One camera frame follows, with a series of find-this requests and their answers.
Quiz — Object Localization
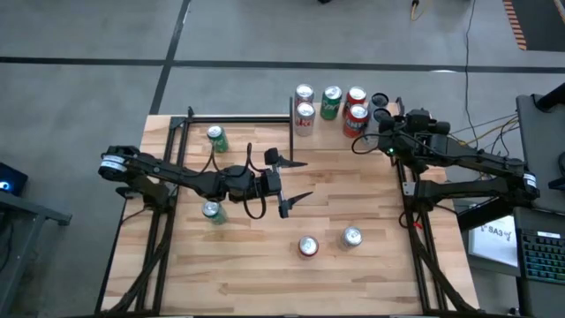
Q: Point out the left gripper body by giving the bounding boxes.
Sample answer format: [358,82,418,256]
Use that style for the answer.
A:
[253,148,290,221]

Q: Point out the grey metal cart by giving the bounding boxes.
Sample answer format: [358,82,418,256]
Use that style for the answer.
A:
[0,189,74,317]

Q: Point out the red Fanta strawberry can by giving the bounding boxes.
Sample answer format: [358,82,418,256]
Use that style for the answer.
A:
[298,235,320,261]
[343,86,368,111]
[343,103,371,139]

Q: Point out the black monitor pole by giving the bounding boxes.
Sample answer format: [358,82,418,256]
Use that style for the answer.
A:
[531,82,565,112]

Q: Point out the black desk edge bar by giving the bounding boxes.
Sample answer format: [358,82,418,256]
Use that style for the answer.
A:
[456,193,531,233]

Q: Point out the black right camera cable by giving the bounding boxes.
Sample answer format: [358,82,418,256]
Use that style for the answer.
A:
[351,132,392,156]

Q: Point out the white slim can black lid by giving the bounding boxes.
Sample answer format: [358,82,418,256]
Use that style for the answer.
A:
[372,92,391,111]

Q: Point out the green Sprite can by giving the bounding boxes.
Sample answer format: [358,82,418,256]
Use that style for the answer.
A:
[320,85,344,121]
[206,125,231,155]
[201,199,229,226]

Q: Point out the black floor cable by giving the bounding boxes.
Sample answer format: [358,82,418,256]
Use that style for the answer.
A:
[463,0,480,133]

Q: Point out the black aluminium frame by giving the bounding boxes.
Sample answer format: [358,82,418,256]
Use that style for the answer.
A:
[94,105,195,317]
[390,127,480,317]

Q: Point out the wooden shelf black legs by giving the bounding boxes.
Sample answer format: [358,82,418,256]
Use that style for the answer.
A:
[289,96,410,168]

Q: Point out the white paper sign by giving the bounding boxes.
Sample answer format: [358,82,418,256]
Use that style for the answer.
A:
[467,215,520,269]

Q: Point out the rainbow backlit keyboard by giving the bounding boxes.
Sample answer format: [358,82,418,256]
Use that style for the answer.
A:
[519,229,565,284]

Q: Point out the grey closed laptop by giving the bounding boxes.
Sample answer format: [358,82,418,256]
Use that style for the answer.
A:
[515,93,565,214]

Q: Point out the black mat orange stripes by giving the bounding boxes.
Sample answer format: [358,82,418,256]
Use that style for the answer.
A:
[501,0,565,53]

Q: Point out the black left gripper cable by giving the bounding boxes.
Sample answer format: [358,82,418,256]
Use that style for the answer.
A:
[241,193,268,221]

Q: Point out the silver Diet Coke can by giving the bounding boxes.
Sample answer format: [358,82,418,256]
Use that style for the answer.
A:
[338,225,365,252]
[294,83,316,107]
[294,101,318,138]

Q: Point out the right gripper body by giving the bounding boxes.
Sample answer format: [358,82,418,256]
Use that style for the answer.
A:
[383,109,438,171]

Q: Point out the black box blue light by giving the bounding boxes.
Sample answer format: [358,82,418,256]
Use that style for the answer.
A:
[0,161,29,198]

